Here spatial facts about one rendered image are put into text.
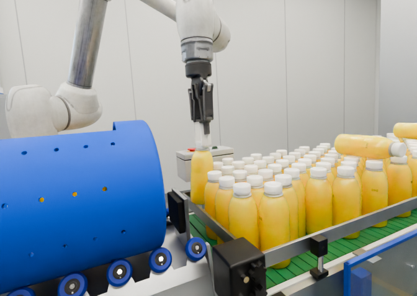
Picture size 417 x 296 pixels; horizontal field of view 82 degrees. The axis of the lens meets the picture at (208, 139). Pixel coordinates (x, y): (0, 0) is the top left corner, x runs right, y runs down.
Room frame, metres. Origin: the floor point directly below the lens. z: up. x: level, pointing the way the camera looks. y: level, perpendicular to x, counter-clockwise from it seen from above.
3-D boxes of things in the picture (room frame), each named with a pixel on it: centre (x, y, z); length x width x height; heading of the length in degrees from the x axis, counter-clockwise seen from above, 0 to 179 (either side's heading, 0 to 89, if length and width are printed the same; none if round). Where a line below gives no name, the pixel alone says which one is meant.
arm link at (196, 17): (0.72, 0.01, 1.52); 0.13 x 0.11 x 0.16; 159
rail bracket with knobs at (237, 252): (0.40, -0.04, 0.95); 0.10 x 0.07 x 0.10; 24
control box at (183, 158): (0.91, 0.02, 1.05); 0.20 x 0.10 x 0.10; 114
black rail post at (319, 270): (0.46, -0.21, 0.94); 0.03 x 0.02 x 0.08; 114
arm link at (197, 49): (0.70, 0.02, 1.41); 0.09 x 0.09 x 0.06
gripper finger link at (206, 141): (0.68, 0.01, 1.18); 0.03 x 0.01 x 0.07; 114
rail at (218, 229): (0.60, 0.01, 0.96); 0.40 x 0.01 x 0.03; 24
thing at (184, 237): (0.56, 0.09, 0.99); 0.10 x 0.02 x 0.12; 24
